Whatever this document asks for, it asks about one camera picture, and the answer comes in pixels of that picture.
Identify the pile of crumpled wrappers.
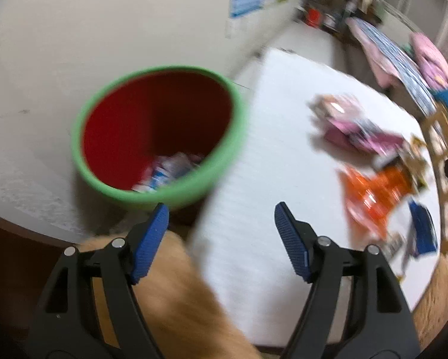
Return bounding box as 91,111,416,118
132,152,206,194

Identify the pink cloth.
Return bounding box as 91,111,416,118
411,32,448,90

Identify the white cloth-covered table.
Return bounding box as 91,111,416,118
188,47,443,346

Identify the small silver wrapper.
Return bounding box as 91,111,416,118
381,232,411,281

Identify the brown and yellow wrapper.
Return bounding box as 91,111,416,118
373,136,430,195

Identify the crumpled pink wrapper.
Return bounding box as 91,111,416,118
323,118,406,158

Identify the green-rimmed red bin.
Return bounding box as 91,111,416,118
71,65,250,211

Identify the blue patterned blanket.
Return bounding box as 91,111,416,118
349,17,437,116

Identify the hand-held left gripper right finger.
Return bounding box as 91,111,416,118
275,201,422,359

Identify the brown wooden frame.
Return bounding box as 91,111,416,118
422,101,448,255

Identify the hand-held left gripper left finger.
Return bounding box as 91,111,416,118
26,203,170,359

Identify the blue packet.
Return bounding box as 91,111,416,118
409,200,438,258

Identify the dark wooden shelf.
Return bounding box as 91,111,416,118
296,0,381,34

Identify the orange snack wrapper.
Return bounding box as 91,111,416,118
338,157,415,240

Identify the yellow fuzzy rug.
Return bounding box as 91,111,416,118
78,230,448,359

